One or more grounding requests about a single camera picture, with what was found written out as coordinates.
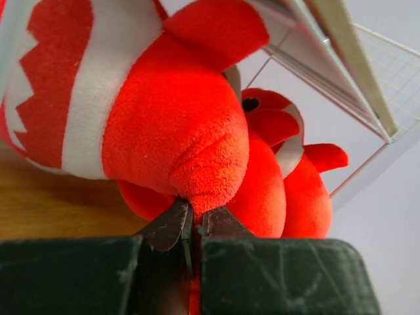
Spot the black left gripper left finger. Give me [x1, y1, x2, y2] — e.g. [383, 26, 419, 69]
[134, 198, 195, 280]

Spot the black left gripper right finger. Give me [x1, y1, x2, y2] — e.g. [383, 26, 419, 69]
[198, 206, 255, 238]

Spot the red shark plush mouth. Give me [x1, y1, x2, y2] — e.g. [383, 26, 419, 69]
[226, 88, 301, 238]

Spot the red plush corner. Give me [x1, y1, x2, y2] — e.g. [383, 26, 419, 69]
[1, 1, 270, 223]

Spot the red whale plush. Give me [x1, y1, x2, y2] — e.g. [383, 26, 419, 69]
[282, 143, 349, 239]

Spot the white wire wooden shelf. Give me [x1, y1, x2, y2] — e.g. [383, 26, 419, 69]
[0, 0, 420, 242]

